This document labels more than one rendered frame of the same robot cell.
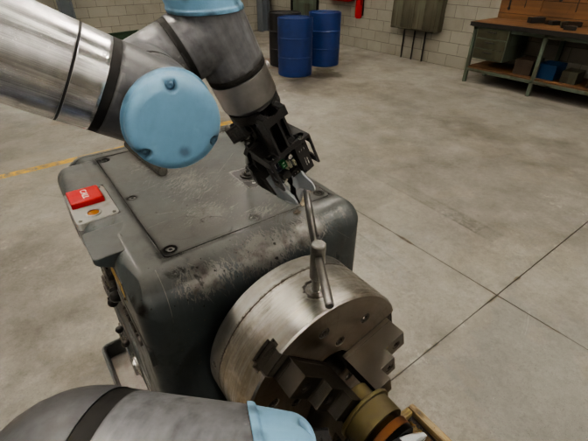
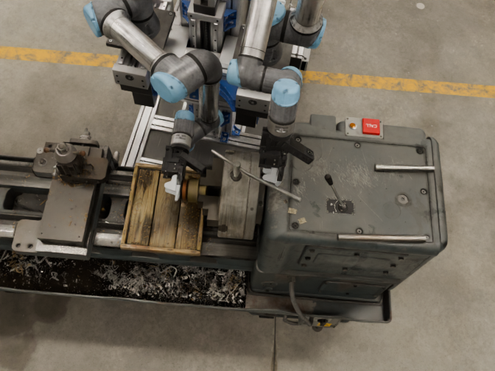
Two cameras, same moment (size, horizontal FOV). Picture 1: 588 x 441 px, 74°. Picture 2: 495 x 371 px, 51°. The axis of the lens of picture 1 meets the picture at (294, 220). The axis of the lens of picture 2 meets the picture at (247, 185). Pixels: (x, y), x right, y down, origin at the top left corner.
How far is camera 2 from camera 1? 1.60 m
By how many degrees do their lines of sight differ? 72
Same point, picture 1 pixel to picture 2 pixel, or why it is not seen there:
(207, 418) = (183, 74)
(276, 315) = (238, 158)
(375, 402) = (194, 186)
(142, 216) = (334, 141)
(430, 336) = not seen: outside the picture
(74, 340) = (473, 225)
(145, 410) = (192, 68)
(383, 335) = (213, 213)
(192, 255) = not seen: hidden behind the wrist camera
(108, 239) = (323, 123)
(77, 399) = (203, 60)
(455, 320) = not seen: outside the picture
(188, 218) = (317, 157)
